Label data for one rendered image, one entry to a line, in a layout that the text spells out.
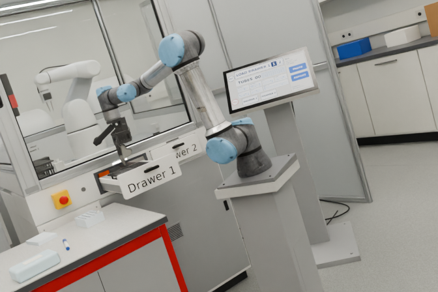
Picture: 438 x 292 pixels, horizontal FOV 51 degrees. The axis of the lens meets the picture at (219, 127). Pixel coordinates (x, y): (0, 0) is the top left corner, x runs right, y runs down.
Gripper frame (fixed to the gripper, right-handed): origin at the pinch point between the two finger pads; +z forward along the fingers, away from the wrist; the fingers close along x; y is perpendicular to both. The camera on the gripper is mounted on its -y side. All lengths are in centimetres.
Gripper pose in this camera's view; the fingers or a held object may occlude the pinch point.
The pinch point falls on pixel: (122, 162)
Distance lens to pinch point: 215.9
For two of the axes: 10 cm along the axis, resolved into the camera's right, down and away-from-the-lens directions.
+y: 9.4, -3.0, 1.4
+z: 2.9, 9.5, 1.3
